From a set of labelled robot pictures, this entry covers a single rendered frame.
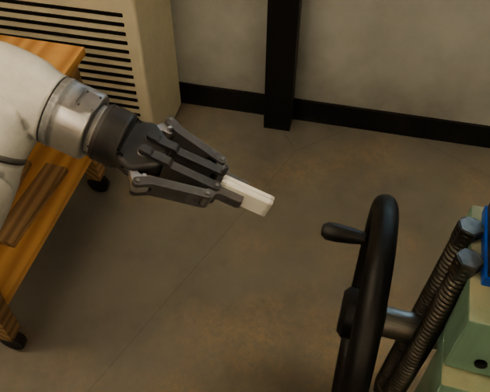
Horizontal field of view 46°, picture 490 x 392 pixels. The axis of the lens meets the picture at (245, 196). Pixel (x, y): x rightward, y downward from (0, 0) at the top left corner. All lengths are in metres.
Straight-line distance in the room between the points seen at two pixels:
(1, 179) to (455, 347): 0.54
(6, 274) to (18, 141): 0.88
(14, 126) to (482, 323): 0.54
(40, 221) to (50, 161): 0.23
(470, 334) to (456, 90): 1.53
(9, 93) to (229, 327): 1.04
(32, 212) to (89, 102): 0.97
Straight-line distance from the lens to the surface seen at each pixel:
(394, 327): 0.69
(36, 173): 1.80
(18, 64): 0.74
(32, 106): 0.73
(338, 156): 2.02
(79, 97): 0.73
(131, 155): 0.72
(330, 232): 0.76
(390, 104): 2.07
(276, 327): 1.61
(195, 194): 0.71
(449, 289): 0.60
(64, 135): 0.72
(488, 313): 0.56
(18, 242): 1.64
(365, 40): 1.93
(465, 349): 0.60
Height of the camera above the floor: 1.41
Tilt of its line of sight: 49 degrees down
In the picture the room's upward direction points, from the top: straight up
